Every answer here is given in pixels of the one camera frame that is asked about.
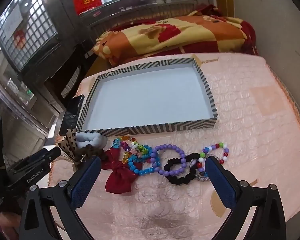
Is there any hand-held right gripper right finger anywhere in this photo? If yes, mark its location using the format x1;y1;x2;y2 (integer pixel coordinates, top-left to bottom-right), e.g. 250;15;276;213
204;156;286;240

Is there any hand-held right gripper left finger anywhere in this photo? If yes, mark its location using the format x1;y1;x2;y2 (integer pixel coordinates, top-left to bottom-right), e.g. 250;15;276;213
19;155;102;240

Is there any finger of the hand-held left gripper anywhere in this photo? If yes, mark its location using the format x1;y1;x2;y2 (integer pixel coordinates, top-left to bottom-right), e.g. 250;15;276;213
41;147;62;166
28;149;49;161

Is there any leopard print bow hair tie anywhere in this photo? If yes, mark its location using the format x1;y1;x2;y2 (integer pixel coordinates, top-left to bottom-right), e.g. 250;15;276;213
58;129;83;170

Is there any brown scrunchie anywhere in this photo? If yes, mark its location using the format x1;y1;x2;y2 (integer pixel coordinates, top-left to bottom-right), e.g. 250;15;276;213
76;144;109;164

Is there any red bow hair clip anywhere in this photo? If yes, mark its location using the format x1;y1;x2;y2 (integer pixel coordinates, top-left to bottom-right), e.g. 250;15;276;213
101;147;143;194

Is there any white scrunchie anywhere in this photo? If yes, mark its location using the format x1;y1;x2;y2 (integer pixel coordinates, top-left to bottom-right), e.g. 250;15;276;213
75;132;107;148

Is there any rainbow translucent bead bracelet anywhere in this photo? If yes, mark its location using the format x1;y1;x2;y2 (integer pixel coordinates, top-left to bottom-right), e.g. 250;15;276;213
112;135;137;166

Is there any purple bead bracelet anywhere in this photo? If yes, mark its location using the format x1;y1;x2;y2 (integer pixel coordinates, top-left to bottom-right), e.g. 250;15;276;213
151;144;187;177

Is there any blue bead bracelet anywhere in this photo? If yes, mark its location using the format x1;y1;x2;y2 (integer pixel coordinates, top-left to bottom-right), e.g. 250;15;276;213
127;145;161;176

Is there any colourful flower bead bracelet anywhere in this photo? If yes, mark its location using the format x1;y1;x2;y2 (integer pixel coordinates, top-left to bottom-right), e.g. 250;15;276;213
130;141;150;159

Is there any striped shallow cardboard box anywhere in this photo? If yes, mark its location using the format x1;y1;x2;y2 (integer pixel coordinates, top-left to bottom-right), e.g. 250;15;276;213
76;57;218;137

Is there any black scrunchie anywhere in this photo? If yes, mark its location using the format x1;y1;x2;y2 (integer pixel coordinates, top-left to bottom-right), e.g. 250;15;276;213
164;154;200;186

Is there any small red paper decoration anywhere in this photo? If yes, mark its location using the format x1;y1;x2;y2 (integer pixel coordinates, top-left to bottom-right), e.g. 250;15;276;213
14;29;26;50

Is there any metal grille door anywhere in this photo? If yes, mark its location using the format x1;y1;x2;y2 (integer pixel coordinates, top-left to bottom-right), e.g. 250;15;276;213
0;0;103;135

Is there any red orange printed blanket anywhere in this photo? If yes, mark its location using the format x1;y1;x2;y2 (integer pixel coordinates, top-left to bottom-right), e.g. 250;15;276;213
92;4;259;67

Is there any silver rhinestone bracelet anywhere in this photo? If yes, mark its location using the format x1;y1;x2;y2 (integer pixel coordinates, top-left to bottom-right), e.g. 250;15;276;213
190;152;218;182

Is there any white red green bead bracelet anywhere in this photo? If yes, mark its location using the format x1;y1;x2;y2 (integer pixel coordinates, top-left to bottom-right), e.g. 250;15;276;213
199;142;230;171

